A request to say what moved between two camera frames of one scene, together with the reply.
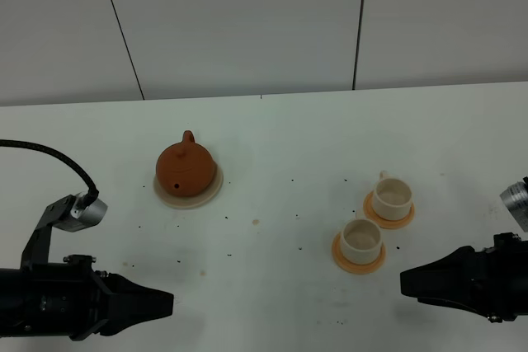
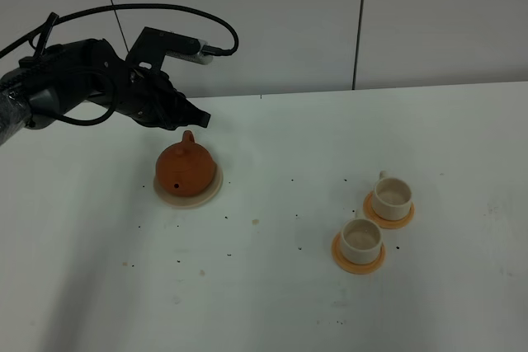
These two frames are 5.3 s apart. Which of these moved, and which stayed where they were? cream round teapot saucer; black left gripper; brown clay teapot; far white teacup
Moved: black left gripper
Stayed: far white teacup; brown clay teapot; cream round teapot saucer
